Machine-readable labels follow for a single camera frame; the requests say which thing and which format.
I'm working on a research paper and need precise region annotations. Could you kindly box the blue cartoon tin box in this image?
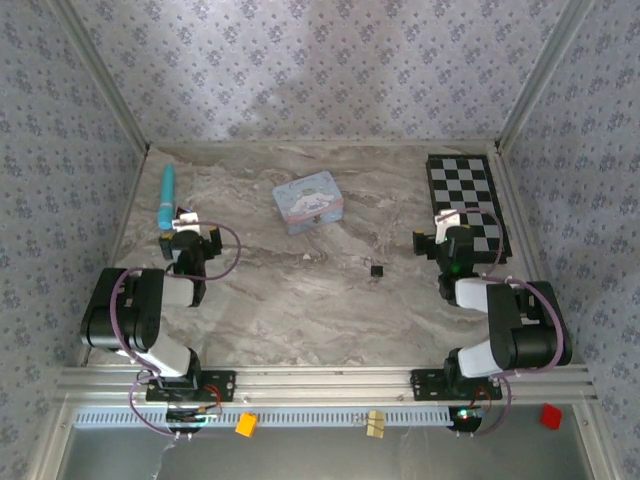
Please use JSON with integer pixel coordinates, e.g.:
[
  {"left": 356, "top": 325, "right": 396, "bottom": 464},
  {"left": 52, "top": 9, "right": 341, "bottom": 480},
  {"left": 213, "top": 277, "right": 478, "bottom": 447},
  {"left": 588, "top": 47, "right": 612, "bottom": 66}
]
[{"left": 272, "top": 170, "right": 345, "bottom": 236}]

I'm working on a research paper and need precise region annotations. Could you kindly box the teal toy microphone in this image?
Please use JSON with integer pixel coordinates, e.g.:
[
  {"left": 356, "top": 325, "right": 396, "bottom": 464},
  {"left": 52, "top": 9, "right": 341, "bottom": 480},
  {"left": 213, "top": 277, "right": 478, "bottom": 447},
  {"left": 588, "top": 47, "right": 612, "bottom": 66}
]
[{"left": 156, "top": 163, "right": 178, "bottom": 232}]

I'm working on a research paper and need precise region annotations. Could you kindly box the black grey chessboard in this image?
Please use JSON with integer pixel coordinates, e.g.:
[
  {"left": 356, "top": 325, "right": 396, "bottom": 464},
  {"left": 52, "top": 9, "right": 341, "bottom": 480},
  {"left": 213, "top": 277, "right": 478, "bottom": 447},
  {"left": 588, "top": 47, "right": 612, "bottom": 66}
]
[{"left": 426, "top": 153, "right": 514, "bottom": 266}]

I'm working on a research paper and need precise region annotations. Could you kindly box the orange toy block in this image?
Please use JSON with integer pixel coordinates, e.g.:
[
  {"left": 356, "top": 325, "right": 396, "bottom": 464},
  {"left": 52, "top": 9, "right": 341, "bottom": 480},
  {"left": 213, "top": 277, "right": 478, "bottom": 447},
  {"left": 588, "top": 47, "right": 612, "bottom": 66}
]
[{"left": 235, "top": 411, "right": 260, "bottom": 439}]

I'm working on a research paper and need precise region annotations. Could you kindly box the red toy block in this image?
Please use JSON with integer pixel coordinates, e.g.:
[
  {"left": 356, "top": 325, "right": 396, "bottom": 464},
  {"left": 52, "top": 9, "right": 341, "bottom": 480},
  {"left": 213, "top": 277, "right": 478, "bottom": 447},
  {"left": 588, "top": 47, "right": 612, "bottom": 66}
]
[{"left": 539, "top": 402, "right": 564, "bottom": 431}]

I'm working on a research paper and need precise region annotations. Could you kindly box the grey metal shelf panel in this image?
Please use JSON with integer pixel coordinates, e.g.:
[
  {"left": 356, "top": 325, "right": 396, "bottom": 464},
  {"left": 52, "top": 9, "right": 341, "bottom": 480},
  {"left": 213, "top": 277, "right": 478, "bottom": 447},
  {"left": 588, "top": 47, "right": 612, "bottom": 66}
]
[{"left": 59, "top": 425, "right": 596, "bottom": 480}]

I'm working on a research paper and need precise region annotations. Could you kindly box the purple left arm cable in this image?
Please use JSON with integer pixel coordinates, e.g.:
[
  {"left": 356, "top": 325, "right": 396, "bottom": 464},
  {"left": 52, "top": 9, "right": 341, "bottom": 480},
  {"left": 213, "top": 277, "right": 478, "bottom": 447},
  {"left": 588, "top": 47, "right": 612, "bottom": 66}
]
[{"left": 110, "top": 222, "right": 243, "bottom": 441}]

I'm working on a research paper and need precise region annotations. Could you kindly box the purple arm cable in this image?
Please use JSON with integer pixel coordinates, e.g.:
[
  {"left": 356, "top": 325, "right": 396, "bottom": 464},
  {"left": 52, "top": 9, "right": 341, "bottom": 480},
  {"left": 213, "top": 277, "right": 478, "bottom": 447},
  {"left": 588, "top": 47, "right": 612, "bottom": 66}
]
[
  {"left": 110, "top": 222, "right": 243, "bottom": 441},
  {"left": 449, "top": 207, "right": 575, "bottom": 440}
]

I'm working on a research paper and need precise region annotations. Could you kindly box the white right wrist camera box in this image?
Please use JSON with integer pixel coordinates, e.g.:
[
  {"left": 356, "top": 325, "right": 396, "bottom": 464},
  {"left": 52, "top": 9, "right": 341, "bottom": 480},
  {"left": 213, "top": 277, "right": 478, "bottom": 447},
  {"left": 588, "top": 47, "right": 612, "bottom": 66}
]
[{"left": 433, "top": 210, "right": 459, "bottom": 245}]

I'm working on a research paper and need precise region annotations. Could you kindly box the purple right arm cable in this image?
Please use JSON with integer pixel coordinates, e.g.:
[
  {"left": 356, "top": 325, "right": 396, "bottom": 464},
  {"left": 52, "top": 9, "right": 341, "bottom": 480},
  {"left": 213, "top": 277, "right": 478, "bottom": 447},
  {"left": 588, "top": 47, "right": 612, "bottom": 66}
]
[{"left": 449, "top": 207, "right": 575, "bottom": 440}]

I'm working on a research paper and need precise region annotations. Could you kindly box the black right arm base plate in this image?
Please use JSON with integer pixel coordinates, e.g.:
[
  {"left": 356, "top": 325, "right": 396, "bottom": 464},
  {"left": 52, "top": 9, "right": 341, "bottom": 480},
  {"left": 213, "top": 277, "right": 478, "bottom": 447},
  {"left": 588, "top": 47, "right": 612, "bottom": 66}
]
[{"left": 410, "top": 368, "right": 503, "bottom": 403}]

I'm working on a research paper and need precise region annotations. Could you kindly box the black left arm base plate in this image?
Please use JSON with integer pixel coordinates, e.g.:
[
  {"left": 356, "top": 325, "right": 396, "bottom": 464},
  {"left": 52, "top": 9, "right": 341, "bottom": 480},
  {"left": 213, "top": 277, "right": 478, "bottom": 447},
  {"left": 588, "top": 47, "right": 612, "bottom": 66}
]
[{"left": 145, "top": 369, "right": 237, "bottom": 403}]

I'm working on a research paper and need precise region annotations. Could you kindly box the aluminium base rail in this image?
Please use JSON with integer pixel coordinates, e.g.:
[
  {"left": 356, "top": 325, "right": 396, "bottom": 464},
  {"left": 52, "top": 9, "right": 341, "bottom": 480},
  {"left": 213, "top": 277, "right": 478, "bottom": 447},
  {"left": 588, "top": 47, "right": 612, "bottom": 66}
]
[{"left": 54, "top": 364, "right": 599, "bottom": 406}]

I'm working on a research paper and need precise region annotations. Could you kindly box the aluminium frame post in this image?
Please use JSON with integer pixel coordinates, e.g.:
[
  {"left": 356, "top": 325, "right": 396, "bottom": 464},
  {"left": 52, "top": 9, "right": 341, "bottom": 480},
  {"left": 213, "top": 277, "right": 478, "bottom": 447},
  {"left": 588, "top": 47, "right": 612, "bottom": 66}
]
[
  {"left": 494, "top": 0, "right": 596, "bottom": 151},
  {"left": 49, "top": 0, "right": 151, "bottom": 154}
]

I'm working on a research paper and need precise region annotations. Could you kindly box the grey slotted cable duct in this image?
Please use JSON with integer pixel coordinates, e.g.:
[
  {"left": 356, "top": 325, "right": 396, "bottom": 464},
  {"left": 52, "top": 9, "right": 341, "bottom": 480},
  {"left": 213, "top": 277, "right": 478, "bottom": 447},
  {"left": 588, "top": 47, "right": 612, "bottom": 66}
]
[{"left": 73, "top": 407, "right": 454, "bottom": 429}]

